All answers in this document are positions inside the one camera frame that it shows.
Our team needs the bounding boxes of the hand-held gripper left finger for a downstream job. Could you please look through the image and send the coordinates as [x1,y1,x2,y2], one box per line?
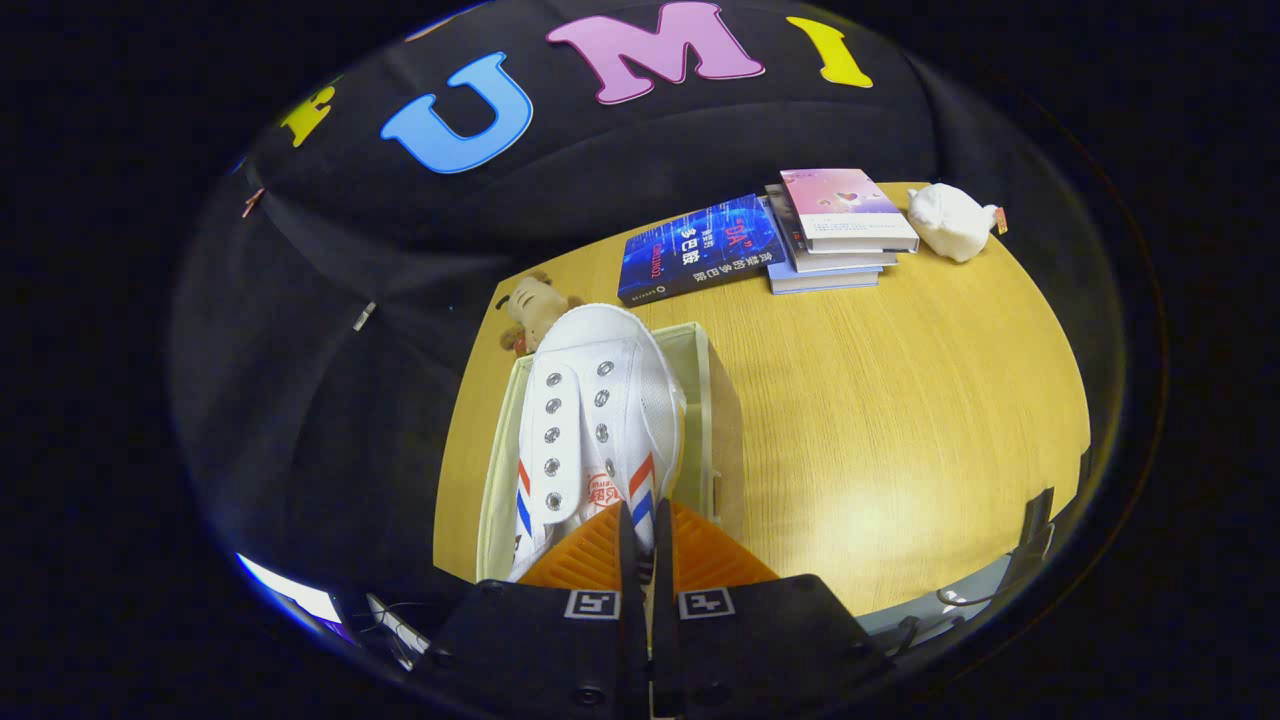
[415,503,643,720]

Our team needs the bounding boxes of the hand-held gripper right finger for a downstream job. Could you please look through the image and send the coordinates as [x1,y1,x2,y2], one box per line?
[655,500,893,720]

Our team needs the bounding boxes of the beige fabric storage box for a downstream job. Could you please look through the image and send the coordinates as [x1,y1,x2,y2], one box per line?
[475,320,746,583]

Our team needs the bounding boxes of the white canvas shoe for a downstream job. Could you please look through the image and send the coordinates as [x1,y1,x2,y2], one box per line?
[508,303,689,641]

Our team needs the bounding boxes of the white keyboard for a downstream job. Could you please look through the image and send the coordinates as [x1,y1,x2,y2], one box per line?
[362,592,433,669]

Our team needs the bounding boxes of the computer monitor screen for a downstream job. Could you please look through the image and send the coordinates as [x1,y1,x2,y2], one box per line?
[235,552,346,626]

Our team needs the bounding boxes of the black metal stand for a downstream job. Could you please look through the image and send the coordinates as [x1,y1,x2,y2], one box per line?
[1005,487,1058,596]

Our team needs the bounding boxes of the brown plush toy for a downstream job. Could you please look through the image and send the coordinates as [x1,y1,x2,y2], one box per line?
[495,270,586,356]

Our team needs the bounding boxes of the light blue cover book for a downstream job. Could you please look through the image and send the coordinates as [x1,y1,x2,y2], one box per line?
[767,262,883,295]

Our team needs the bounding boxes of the dark blue book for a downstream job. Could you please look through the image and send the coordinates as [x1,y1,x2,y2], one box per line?
[617,193,789,307]

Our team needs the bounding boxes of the grey cover book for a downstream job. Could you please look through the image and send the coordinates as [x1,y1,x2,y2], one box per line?
[764,183,899,274]

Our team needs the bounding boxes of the pink cover book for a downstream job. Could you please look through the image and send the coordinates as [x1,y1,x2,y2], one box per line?
[779,167,920,254]

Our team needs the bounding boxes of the white plush toy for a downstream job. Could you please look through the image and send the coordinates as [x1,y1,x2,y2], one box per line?
[907,182,1009,264]

